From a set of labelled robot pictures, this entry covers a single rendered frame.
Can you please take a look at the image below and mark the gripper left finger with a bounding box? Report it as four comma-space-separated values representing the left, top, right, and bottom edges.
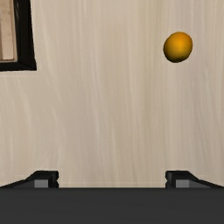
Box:
0, 170, 60, 189

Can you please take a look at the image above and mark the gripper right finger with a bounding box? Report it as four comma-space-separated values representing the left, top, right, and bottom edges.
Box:
164, 170, 224, 189

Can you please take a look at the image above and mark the orange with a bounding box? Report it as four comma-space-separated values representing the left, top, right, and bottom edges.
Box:
163, 31, 193, 64

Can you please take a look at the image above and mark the wooden box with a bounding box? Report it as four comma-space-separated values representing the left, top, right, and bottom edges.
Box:
0, 0, 38, 73

